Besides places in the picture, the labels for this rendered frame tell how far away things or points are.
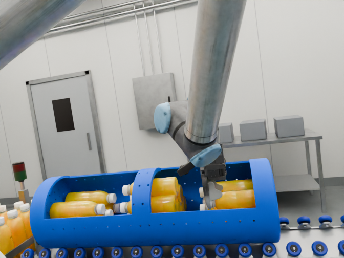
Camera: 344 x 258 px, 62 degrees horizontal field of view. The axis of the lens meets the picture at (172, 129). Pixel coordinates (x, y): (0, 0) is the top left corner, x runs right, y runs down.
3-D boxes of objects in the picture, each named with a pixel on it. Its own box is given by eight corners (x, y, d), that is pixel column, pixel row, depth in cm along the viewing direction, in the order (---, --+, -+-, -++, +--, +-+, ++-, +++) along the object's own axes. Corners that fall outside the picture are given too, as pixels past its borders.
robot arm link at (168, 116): (174, 121, 79) (207, 115, 86) (154, 97, 86) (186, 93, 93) (165, 145, 85) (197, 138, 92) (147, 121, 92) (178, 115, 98)
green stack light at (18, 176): (21, 180, 160) (20, 172, 159) (12, 181, 161) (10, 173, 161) (29, 177, 166) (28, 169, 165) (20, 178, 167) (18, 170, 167)
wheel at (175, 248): (185, 245, 98) (186, 246, 100) (172, 242, 99) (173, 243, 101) (181, 259, 96) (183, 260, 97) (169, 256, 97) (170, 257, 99)
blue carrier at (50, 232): (284, 260, 88) (275, 171, 84) (37, 264, 107) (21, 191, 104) (271, 218, 115) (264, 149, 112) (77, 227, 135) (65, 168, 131)
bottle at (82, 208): (54, 198, 113) (97, 196, 109) (63, 208, 117) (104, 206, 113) (47, 215, 108) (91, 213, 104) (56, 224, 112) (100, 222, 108)
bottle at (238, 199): (266, 190, 99) (213, 194, 103) (267, 186, 93) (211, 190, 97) (270, 211, 97) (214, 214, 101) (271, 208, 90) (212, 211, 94)
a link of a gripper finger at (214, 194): (223, 210, 92) (220, 180, 93) (205, 211, 93) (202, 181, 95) (224, 208, 95) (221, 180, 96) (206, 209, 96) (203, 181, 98)
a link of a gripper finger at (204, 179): (208, 195, 92) (205, 168, 94) (203, 196, 93) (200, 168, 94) (209, 194, 97) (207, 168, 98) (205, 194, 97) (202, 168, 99)
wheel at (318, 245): (326, 239, 88) (324, 240, 90) (310, 240, 89) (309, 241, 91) (329, 255, 86) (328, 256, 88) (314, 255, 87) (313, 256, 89)
